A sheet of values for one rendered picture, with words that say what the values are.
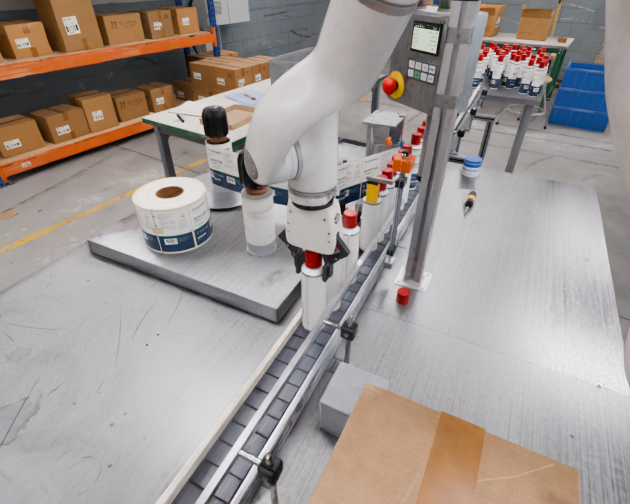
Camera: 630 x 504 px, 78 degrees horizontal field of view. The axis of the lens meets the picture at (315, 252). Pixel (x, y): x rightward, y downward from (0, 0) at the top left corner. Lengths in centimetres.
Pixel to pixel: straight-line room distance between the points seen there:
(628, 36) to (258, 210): 82
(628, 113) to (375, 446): 39
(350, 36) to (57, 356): 91
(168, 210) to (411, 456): 86
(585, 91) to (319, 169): 509
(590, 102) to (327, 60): 521
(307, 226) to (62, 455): 61
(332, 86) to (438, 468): 45
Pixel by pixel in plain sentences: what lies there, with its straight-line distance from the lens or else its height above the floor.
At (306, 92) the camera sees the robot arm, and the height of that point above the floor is 142.
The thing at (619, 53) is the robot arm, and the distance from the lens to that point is 43.
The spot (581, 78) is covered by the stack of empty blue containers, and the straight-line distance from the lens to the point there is 560.
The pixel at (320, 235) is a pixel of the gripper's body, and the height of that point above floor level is 116.
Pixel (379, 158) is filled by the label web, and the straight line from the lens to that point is 132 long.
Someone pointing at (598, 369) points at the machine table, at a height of 83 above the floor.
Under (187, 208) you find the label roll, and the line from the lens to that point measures 113.
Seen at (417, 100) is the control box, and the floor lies 131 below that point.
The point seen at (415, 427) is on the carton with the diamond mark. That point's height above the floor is 112.
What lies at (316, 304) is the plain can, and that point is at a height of 98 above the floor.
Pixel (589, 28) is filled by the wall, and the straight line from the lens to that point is 836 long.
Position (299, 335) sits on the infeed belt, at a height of 88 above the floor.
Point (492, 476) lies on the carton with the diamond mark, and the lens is 50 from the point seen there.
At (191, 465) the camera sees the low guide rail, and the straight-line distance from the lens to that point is 73.
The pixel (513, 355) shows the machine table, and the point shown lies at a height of 83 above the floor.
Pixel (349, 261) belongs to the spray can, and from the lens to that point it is 96.
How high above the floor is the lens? 155
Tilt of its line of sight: 36 degrees down
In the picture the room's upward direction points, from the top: straight up
